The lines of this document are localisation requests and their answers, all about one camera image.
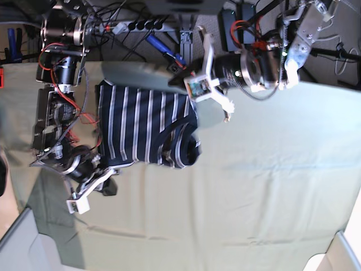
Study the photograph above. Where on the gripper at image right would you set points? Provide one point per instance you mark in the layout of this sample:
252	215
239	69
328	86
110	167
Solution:
240	70

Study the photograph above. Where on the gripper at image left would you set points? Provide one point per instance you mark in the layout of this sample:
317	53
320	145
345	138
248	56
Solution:
90	176

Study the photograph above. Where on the navy white striped T-shirt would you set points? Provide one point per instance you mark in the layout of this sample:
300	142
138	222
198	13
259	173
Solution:
150	126

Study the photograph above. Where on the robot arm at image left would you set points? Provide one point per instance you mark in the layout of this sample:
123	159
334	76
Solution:
65	34

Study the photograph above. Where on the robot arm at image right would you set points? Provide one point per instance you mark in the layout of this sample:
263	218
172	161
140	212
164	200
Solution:
262	64

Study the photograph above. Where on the blue orange bar clamp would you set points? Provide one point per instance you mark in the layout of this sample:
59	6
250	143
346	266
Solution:
176	62

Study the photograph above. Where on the black power adapter left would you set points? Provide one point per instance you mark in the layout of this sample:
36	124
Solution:
226	17

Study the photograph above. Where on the black power adapter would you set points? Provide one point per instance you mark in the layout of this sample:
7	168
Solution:
246	12
226	17

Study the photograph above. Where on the black power adapter right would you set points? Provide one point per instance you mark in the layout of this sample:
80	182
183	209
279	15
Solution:
246	12

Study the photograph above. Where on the grey power strip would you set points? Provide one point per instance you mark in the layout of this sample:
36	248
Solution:
117	27

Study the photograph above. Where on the grey bin at left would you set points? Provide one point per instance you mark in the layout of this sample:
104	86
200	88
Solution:
24	248

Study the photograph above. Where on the grey bin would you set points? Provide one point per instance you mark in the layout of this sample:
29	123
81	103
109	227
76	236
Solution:
339	256
24	248

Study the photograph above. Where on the black object at left edge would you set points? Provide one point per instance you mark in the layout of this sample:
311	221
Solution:
3	175

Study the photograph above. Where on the black tripod stand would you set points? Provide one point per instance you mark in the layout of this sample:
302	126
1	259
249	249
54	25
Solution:
333	67

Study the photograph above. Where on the green table cloth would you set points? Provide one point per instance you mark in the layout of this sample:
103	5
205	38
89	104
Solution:
270	189

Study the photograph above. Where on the orange clamp at left edge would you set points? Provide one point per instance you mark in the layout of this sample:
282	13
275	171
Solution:
2	77

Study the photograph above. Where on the blue clamp at left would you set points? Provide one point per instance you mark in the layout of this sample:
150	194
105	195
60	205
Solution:
13	51

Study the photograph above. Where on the grey bin at right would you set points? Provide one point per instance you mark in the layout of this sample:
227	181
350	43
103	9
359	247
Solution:
339	256

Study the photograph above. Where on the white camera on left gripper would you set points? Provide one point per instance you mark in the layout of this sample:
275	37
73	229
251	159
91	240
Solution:
198	88

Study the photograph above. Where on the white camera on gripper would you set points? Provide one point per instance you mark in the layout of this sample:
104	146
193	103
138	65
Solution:
198	88
80	205

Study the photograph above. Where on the aluminium frame post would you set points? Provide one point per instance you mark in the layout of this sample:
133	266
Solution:
186	27

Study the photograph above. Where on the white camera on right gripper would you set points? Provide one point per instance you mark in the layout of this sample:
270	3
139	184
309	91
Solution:
80	205

